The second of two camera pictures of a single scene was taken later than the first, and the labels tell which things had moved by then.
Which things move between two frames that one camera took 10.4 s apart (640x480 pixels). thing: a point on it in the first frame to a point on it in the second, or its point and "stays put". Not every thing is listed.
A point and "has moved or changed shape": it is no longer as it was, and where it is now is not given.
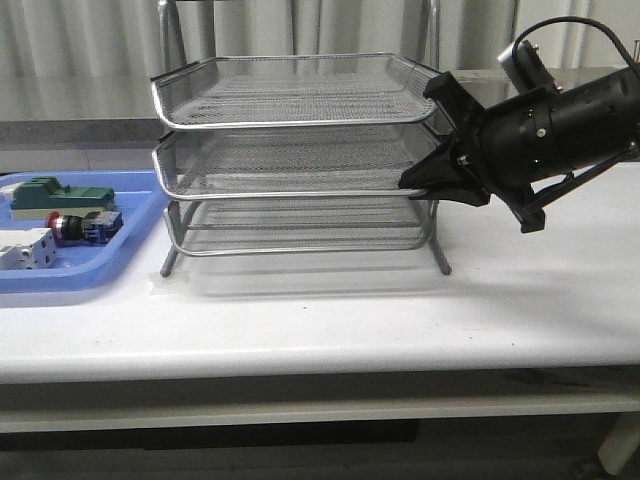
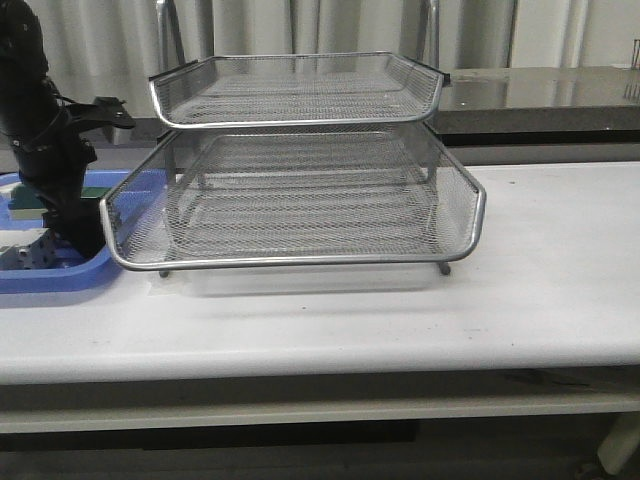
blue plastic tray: (138, 197) to (22, 218)
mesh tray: (293, 89) stays put
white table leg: (620, 443) stays put
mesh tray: (298, 162) has moved or changed shape
